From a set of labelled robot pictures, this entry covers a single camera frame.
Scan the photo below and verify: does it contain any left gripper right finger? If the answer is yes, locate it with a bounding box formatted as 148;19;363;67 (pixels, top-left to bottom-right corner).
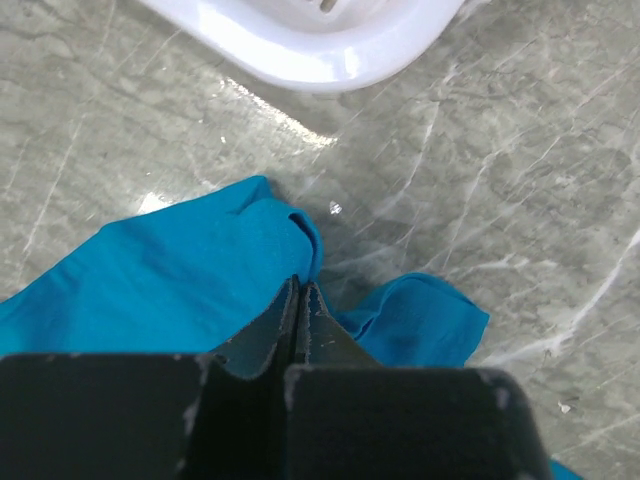
294;283;380;368

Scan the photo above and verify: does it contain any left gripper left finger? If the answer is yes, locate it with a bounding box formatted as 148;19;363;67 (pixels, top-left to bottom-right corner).
211;276;299;378

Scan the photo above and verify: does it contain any blue t shirt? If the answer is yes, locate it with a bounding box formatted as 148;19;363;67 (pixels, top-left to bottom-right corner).
1;176;572;479

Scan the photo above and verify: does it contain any white plastic basket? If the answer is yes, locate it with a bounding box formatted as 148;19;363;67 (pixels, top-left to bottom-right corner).
143;0;464;93

